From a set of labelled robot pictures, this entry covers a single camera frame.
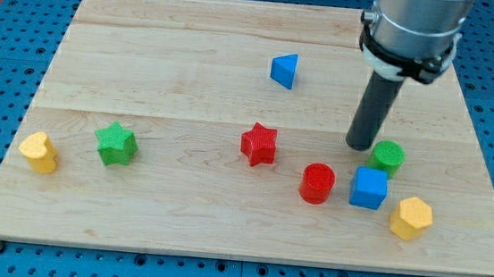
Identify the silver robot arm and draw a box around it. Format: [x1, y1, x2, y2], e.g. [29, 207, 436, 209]
[359, 0, 475, 84]

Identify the red star block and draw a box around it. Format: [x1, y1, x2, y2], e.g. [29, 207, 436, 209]
[240, 122, 278, 167]

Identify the green star block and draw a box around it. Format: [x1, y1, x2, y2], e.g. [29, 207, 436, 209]
[95, 122, 138, 166]

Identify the wooden board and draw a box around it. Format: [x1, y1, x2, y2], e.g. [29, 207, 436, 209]
[0, 0, 494, 277]

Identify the blue triangle block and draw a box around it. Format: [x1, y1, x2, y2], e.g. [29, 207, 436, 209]
[270, 54, 299, 89]

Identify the red cylinder block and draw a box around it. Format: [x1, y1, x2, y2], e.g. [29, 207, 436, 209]
[298, 163, 336, 205]

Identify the blue cube block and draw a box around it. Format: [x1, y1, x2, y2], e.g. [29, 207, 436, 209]
[349, 166, 389, 210]

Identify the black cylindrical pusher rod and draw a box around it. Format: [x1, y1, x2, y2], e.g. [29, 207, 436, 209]
[346, 71, 404, 151]

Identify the green cylinder block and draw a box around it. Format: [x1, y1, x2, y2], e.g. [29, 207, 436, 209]
[366, 139, 406, 180]

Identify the yellow hexagon block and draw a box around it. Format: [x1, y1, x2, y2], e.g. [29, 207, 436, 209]
[389, 197, 433, 240]

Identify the yellow heart block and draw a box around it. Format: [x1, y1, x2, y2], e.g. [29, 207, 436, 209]
[19, 131, 57, 174]

